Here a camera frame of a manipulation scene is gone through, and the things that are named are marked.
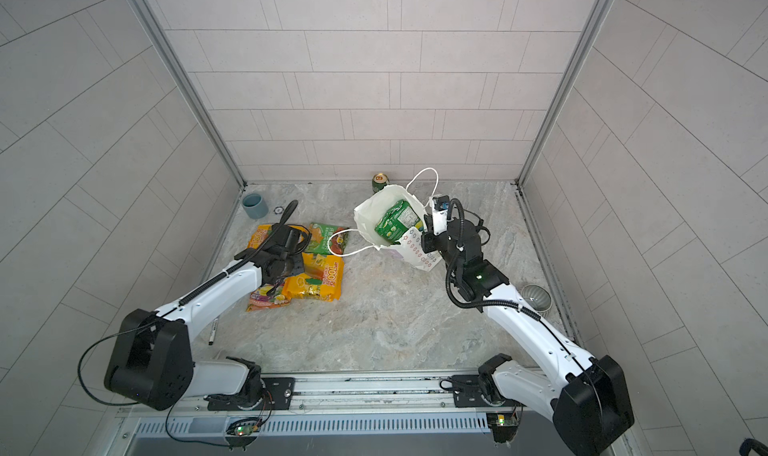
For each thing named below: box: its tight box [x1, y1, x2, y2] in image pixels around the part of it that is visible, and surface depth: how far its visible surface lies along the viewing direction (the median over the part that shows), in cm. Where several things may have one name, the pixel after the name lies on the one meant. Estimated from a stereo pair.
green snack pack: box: [374, 199, 424, 244], surface depth 93 cm
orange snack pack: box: [282, 252, 344, 302], surface depth 86 cm
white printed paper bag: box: [328, 167, 443, 272], surface depth 83 cm
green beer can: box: [372, 172, 390, 193], surface depth 107 cm
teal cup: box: [242, 193, 269, 219], surface depth 107 cm
